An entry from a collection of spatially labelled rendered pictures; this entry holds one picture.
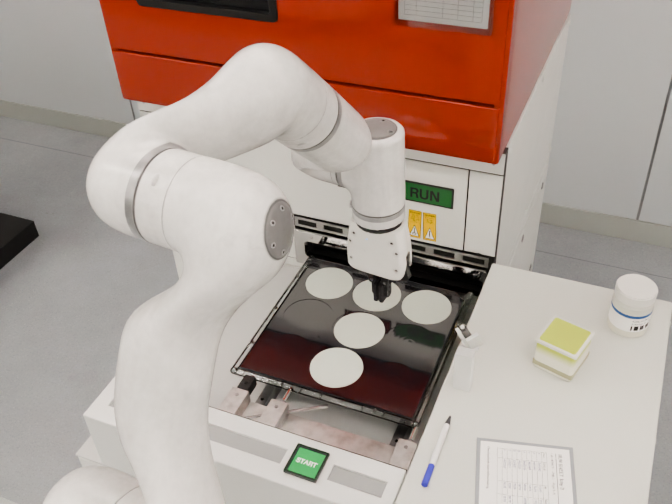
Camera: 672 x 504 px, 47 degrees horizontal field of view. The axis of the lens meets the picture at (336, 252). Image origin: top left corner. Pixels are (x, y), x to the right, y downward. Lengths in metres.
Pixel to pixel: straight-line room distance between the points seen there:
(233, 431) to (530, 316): 0.59
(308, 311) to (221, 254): 0.88
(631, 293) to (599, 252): 1.82
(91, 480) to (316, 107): 0.48
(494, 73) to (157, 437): 0.81
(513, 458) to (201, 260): 0.70
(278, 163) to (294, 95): 0.83
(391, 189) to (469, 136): 0.28
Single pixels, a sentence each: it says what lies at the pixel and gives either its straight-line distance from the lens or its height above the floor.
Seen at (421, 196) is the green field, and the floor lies 1.09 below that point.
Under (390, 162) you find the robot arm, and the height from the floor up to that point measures 1.38.
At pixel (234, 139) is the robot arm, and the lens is 0.81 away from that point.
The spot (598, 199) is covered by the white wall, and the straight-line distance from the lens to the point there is 3.25.
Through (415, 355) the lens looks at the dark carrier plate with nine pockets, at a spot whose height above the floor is 0.90.
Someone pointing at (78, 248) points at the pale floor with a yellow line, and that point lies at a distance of 3.42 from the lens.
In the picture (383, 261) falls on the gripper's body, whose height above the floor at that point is 1.18.
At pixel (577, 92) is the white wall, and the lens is 3.03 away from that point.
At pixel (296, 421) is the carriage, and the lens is 1.41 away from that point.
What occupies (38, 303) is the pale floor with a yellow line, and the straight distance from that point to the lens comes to 3.20.
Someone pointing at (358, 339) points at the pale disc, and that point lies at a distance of 1.50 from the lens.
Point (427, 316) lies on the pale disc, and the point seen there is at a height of 0.90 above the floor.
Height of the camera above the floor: 1.97
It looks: 39 degrees down
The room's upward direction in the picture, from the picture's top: 3 degrees counter-clockwise
